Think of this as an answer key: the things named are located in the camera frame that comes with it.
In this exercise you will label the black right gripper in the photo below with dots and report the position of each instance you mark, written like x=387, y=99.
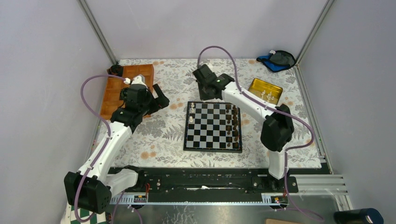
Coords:
x=203, y=97

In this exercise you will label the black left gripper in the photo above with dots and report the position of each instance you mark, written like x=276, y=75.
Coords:
x=161, y=102

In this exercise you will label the gold metal tin box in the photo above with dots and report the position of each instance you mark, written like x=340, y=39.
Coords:
x=266, y=91

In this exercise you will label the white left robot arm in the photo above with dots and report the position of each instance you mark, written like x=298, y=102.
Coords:
x=90, y=188

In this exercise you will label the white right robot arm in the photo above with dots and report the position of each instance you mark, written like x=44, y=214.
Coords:
x=277, y=125

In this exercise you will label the black white chess board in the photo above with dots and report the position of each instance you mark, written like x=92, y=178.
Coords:
x=207, y=133

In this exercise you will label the dark chess pieces row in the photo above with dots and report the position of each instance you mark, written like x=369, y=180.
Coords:
x=232, y=127

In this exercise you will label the green white rolled chess mat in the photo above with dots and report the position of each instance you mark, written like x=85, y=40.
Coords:
x=90, y=217

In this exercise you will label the floral white table mat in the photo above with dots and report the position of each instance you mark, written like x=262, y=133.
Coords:
x=158, y=140

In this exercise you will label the dark rolled cloth in tray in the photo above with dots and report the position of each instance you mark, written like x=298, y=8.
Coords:
x=123, y=94

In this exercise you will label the orange wooden divided tray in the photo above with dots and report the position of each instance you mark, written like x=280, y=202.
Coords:
x=111, y=96

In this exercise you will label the dark rolled cloth corner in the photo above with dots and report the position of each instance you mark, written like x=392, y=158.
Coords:
x=116, y=70

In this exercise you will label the blue black cloth bundle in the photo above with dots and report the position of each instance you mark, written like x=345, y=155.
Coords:
x=277, y=61

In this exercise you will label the dark cylinder bottle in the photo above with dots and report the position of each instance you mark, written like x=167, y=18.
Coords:
x=359, y=216

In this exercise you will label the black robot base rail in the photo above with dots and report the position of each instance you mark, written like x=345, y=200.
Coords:
x=210, y=185

